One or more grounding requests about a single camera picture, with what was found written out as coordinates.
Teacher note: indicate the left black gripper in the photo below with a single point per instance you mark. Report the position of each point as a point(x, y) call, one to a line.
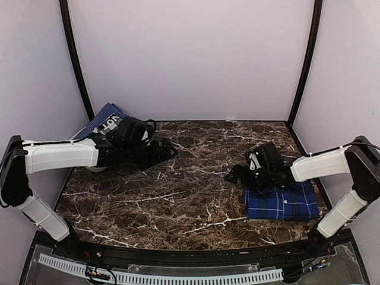
point(157, 157)

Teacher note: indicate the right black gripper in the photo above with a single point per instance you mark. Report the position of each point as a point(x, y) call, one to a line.
point(236, 170)

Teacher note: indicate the blue plaid long sleeve shirt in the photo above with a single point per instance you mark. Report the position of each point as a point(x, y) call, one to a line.
point(291, 203)

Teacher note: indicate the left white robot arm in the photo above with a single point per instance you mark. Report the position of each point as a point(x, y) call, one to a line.
point(25, 158)

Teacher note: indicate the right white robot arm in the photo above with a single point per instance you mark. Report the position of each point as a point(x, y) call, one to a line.
point(356, 164)

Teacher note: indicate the small blue checked shirt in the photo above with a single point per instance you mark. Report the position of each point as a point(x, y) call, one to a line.
point(106, 111)

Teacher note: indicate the black white checked shirt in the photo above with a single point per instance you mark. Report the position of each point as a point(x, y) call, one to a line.
point(108, 128)

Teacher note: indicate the grey plastic laundry basket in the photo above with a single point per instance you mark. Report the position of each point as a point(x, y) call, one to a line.
point(91, 169)

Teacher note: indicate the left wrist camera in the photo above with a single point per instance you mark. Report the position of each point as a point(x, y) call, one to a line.
point(132, 132)

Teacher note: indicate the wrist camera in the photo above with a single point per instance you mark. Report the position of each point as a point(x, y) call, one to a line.
point(132, 132)
point(265, 156)

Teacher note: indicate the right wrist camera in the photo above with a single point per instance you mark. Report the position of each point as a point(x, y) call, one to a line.
point(265, 156)

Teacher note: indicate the right black frame post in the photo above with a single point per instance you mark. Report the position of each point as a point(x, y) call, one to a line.
point(309, 53)

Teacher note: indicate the black frame post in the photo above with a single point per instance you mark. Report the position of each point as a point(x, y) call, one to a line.
point(309, 53)
point(73, 54)

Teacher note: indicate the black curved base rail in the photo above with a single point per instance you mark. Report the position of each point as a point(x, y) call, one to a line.
point(286, 256)

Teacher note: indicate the white slotted cable duct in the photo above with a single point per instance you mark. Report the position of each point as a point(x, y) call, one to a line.
point(145, 274)

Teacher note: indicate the left black frame post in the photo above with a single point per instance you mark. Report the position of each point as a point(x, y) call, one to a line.
point(73, 54)

